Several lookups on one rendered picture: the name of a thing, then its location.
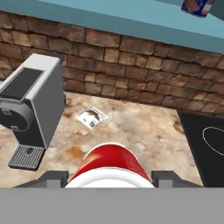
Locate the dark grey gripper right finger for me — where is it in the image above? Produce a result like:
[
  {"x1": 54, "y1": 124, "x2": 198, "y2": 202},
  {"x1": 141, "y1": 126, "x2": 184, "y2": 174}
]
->
[{"x1": 151, "y1": 171, "x2": 203, "y2": 189}]

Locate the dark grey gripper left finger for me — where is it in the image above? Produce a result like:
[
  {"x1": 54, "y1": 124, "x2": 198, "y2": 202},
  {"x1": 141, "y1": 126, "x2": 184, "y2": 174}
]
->
[{"x1": 15, "y1": 171, "x2": 70, "y2": 189}]

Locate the black hob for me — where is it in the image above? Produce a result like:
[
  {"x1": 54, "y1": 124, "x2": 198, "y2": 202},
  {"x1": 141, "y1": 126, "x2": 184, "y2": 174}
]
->
[{"x1": 177, "y1": 110, "x2": 224, "y2": 188}]

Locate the red and white can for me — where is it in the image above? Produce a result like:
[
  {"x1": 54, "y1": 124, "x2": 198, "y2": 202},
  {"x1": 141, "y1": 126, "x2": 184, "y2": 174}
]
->
[{"x1": 64, "y1": 142, "x2": 155, "y2": 189}]

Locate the white flat packet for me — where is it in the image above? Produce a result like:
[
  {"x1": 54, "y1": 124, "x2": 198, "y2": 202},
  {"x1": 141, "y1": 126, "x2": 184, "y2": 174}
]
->
[{"x1": 74, "y1": 107, "x2": 109, "y2": 130}]

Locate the grey coffee machine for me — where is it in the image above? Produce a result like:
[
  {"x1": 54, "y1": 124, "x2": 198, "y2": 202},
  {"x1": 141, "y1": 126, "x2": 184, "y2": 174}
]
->
[{"x1": 0, "y1": 52, "x2": 67, "y2": 172}]

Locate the blue and orange box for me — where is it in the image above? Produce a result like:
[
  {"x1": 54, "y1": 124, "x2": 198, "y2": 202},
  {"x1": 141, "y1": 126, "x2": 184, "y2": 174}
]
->
[{"x1": 180, "y1": 0, "x2": 216, "y2": 18}]

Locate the teal wall cabinet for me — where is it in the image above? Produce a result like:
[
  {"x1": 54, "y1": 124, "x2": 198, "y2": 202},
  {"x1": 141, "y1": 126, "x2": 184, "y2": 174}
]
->
[{"x1": 0, "y1": 0, "x2": 224, "y2": 55}]

